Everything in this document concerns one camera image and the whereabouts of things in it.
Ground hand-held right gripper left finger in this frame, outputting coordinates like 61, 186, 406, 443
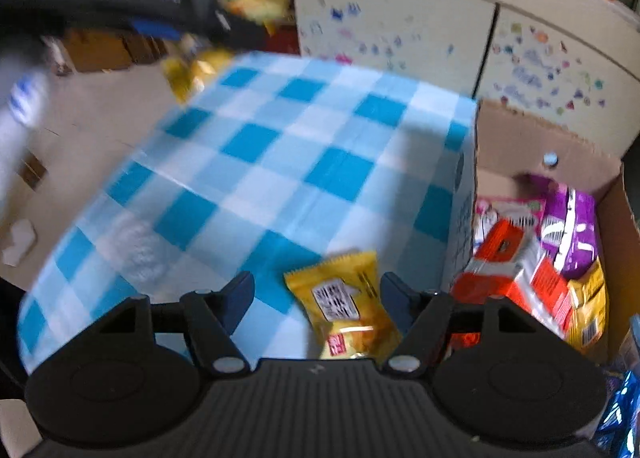
97, 271, 257, 377

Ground colourful cabinet door stickers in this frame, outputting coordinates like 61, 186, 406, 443
305, 0, 609, 120

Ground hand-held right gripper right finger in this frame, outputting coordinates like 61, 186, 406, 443
380, 272, 551, 380

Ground cardboard box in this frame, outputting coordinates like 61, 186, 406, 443
442, 98, 627, 370

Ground blue checked tablecloth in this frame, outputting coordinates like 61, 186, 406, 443
17, 50, 479, 375

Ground purple snack packet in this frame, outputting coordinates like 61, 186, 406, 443
520, 173, 599, 282

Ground red-brown cardboard carton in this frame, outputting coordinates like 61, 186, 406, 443
264, 23, 302, 57

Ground red snack packet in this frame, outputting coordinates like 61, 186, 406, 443
449, 218, 575, 355

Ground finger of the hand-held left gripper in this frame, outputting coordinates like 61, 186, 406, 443
127, 18, 184, 42
199, 0, 265, 55

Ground white crumpled paper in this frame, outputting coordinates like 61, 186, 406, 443
0, 219, 39, 267

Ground pink snack packet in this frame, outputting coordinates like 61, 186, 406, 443
474, 195, 547, 259

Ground cream cabinet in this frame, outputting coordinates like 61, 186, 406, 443
284, 0, 640, 160

